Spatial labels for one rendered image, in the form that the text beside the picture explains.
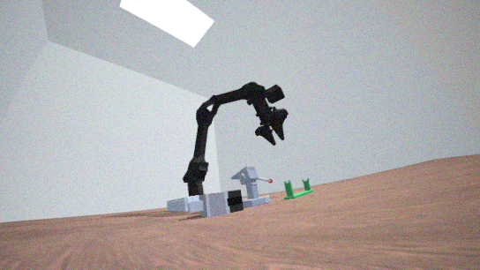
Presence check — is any white pin with red cap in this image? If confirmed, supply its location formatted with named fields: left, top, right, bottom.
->
left=258, top=177, right=273, bottom=184

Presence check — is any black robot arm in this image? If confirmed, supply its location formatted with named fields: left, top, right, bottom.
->
left=183, top=81, right=285, bottom=197

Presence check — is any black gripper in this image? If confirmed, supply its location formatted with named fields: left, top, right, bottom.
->
left=255, top=104, right=289, bottom=146

